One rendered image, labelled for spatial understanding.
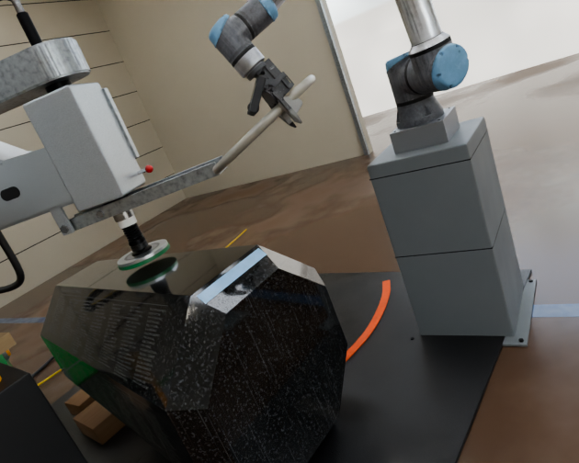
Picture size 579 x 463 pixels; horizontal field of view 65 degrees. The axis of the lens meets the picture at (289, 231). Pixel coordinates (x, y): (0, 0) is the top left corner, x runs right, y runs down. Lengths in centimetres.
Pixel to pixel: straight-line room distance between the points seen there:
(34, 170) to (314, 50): 491
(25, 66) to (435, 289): 177
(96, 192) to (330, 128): 497
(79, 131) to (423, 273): 145
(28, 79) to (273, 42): 507
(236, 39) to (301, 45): 502
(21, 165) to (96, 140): 32
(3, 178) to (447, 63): 166
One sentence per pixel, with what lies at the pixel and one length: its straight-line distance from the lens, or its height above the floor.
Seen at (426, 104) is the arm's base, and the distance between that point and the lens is 192.
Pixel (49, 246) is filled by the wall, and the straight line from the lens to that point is 707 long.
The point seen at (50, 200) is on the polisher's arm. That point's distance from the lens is 195.
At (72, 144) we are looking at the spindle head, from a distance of 182.
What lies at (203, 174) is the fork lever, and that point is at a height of 108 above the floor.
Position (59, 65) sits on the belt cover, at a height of 159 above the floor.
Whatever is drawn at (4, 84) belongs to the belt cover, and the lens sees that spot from 192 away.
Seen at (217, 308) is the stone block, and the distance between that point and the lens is 140.
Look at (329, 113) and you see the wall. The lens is 645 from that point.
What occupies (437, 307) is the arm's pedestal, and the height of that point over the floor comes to 16.
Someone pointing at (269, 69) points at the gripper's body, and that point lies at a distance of 148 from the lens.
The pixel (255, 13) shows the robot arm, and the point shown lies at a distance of 150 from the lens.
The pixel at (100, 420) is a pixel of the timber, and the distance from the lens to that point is 259.
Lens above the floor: 127
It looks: 17 degrees down
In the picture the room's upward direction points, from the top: 21 degrees counter-clockwise
